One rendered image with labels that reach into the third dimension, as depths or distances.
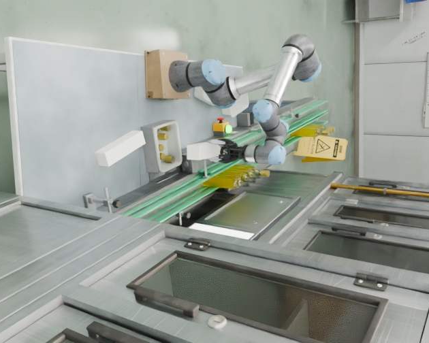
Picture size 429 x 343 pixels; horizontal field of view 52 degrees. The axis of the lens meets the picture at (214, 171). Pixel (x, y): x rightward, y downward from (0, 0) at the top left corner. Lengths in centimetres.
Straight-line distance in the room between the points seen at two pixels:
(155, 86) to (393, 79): 614
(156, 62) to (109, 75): 24
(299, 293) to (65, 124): 118
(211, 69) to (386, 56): 605
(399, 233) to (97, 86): 140
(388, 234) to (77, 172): 132
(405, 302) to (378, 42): 710
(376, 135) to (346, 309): 728
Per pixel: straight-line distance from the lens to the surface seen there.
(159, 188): 203
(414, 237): 200
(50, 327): 92
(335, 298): 89
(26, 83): 169
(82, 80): 184
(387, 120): 797
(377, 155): 815
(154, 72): 206
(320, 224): 209
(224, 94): 206
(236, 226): 197
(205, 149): 185
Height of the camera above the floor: 215
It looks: 33 degrees down
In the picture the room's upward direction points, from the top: 96 degrees clockwise
